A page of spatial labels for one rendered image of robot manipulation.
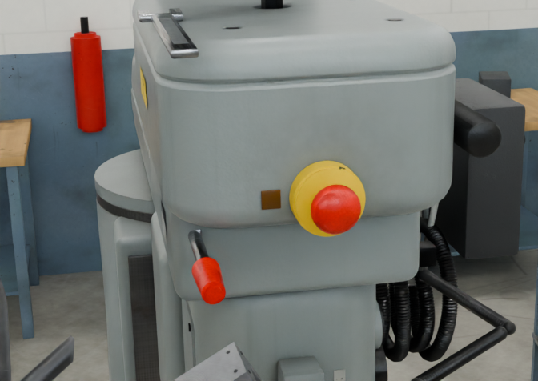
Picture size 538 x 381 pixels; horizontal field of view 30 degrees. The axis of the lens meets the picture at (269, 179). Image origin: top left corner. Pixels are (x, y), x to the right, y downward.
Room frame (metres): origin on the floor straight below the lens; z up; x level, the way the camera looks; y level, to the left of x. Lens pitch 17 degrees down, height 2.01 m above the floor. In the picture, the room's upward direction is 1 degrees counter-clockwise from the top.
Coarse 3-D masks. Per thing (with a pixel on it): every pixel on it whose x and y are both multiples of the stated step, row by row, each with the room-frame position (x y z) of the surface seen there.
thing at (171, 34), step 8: (176, 8) 0.95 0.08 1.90; (144, 16) 0.90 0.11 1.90; (152, 16) 0.90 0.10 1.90; (160, 16) 0.89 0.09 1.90; (168, 16) 0.89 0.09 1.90; (176, 16) 0.91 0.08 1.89; (160, 24) 0.84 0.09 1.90; (168, 24) 0.84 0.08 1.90; (176, 24) 0.84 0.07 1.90; (160, 32) 0.80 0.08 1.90; (168, 32) 0.79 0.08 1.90; (176, 32) 0.79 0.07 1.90; (184, 32) 0.79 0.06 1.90; (168, 40) 0.75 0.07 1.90; (176, 40) 0.75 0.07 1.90; (184, 40) 0.75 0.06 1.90; (168, 48) 0.72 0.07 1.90; (176, 48) 0.71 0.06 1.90; (184, 48) 0.71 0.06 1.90; (192, 48) 0.71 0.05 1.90; (176, 56) 0.71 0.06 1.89; (184, 56) 0.71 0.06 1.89; (192, 56) 0.71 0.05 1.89
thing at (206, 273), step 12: (192, 240) 0.84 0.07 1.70; (204, 252) 0.81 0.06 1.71; (204, 264) 0.77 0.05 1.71; (216, 264) 0.77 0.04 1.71; (204, 276) 0.74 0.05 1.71; (216, 276) 0.74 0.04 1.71; (204, 288) 0.73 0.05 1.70; (216, 288) 0.73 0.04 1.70; (204, 300) 0.73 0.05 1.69; (216, 300) 0.73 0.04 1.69
